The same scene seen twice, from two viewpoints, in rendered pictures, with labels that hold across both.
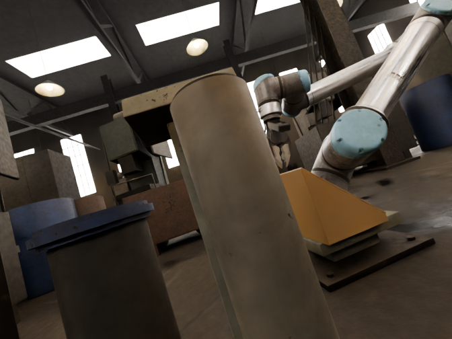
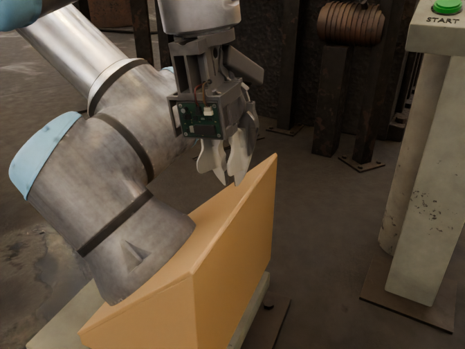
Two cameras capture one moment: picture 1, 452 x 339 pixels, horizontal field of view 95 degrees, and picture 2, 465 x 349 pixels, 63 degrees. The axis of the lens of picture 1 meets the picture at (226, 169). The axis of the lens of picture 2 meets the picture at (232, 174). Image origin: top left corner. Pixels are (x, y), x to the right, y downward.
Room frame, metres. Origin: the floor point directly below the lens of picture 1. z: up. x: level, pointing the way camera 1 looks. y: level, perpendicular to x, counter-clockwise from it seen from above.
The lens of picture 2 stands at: (1.20, 0.04, 0.68)
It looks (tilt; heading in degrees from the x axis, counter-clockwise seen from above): 31 degrees down; 213
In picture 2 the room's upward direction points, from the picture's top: straight up
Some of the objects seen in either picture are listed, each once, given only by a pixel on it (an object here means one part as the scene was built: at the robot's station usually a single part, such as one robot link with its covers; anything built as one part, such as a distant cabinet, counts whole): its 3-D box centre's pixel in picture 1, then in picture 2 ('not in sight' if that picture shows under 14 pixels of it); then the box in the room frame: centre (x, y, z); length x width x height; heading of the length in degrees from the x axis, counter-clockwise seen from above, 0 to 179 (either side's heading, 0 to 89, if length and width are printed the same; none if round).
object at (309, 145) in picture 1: (348, 145); not in sight; (3.29, -1.96, 0.43); 1.23 x 0.93 x 0.87; 92
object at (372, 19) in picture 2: not in sight; (344, 85); (-0.12, -0.35, 0.27); 0.22 x 0.13 x 0.53; 94
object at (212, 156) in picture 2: (284, 156); (209, 160); (0.83, -0.24, 0.43); 0.06 x 0.03 x 0.09; 10
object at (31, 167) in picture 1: (48, 212); not in sight; (3.56, 3.17, 1.00); 0.80 x 0.63 x 2.00; 99
